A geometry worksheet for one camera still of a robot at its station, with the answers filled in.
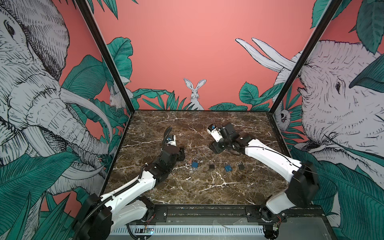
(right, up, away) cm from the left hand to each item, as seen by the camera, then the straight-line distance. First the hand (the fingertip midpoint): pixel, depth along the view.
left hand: (181, 144), depth 82 cm
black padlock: (+18, -14, +9) cm, 25 cm away
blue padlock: (+8, -14, +10) cm, 19 cm away
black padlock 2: (+36, -15, +9) cm, 40 cm away
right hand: (+17, +1, +1) cm, 17 cm away
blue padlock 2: (+28, -16, +8) cm, 33 cm away
